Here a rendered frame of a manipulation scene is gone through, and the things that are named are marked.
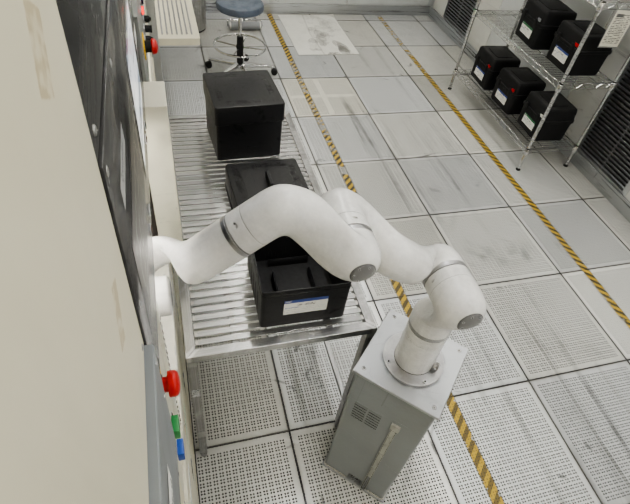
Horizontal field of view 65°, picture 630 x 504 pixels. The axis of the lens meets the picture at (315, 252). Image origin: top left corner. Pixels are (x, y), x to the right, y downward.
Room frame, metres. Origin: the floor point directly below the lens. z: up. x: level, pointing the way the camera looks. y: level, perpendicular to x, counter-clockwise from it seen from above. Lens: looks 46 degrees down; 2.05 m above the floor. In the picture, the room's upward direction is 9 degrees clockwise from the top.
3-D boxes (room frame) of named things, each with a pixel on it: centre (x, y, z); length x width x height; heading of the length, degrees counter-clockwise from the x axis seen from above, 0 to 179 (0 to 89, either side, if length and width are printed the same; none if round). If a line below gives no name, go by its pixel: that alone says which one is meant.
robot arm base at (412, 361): (0.85, -0.35, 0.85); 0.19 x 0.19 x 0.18
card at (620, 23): (3.19, -1.56, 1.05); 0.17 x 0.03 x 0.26; 112
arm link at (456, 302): (0.82, -0.36, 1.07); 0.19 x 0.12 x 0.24; 21
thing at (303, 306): (1.04, 0.05, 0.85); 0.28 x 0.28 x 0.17; 21
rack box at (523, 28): (3.76, -1.35, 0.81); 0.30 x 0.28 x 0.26; 17
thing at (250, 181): (1.45, 0.21, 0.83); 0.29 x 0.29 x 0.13; 24
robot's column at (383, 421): (0.85, -0.35, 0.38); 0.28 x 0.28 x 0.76; 67
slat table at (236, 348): (1.44, 0.28, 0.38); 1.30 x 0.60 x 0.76; 22
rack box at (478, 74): (4.08, -1.22, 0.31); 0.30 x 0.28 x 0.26; 19
